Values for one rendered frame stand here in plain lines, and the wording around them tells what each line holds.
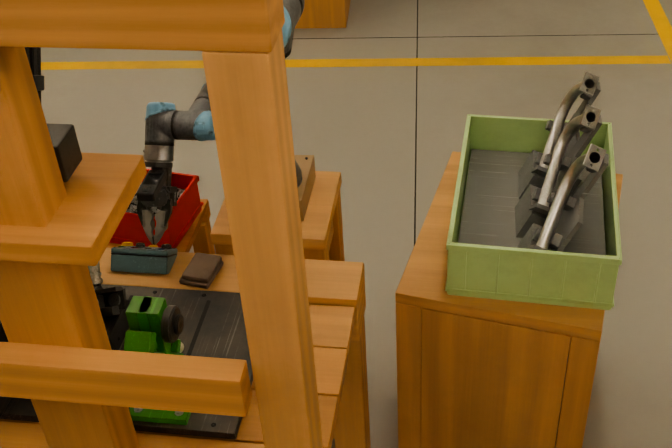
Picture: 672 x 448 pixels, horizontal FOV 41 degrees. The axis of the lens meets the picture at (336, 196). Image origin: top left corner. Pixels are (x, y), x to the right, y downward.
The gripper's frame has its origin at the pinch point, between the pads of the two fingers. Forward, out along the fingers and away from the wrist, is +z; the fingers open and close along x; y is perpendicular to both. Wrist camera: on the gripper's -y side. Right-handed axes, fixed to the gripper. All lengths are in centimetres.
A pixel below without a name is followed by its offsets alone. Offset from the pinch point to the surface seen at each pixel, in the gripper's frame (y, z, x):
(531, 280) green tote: 6, 6, -96
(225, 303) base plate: -11.4, 13.3, -22.8
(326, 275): -1.5, 6.4, -45.6
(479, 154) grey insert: 54, -26, -82
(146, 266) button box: -5.4, 6.2, -0.4
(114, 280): -6.8, 10.0, 7.4
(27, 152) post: -97, -21, -15
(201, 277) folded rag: -8.6, 7.7, -15.7
